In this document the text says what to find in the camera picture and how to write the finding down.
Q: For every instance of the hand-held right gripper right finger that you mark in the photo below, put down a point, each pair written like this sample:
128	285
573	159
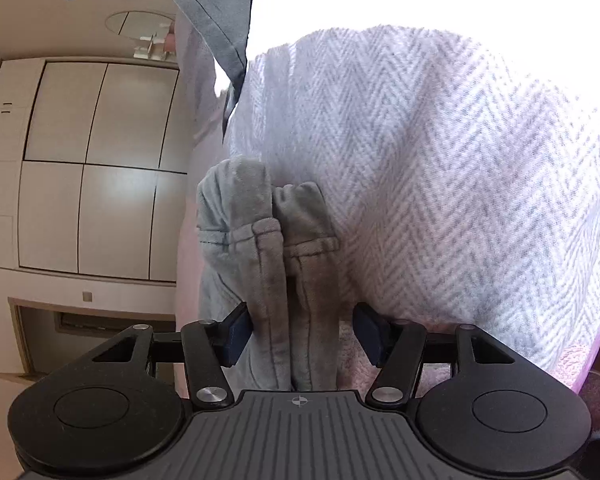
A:
369	335

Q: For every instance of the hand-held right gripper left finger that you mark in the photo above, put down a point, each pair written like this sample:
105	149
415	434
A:
237	335

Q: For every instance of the grey velvet pants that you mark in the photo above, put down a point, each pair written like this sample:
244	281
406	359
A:
270	270

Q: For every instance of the pink grey striped bedspread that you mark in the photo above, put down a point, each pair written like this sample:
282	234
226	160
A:
430	160

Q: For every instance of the white wardrobe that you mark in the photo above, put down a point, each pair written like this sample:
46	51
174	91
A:
105	160

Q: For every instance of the pink tissue cup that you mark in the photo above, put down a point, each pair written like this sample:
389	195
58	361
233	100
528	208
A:
170	42

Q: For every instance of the oval mirror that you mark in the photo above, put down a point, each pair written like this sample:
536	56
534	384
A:
140	22

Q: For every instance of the wall switch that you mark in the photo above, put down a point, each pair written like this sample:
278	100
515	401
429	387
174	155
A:
87	296

